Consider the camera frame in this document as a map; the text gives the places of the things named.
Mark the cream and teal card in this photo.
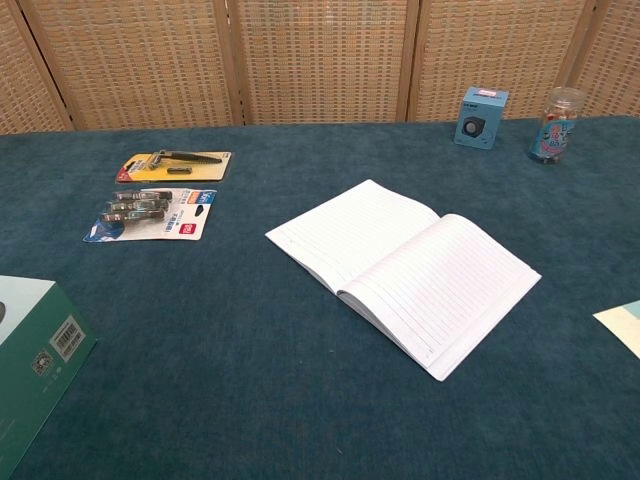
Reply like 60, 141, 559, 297
592, 298, 640, 360

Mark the woven bamboo screen panel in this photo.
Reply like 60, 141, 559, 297
567, 0, 640, 119
402, 0, 599, 124
17, 0, 246, 132
0, 0, 75, 135
214, 0, 421, 126

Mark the open white lined notebook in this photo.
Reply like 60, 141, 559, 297
264, 179, 543, 383

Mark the yellow razor blister pack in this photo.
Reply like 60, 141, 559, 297
115, 148, 233, 183

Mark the blue table cloth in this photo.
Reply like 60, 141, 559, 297
0, 115, 640, 480

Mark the green conference speaker box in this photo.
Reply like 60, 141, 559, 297
0, 275, 99, 480

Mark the clear plastic jar blue label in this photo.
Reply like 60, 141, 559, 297
528, 86, 586, 165

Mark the small blue speaker box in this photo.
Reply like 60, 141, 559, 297
453, 85, 511, 150

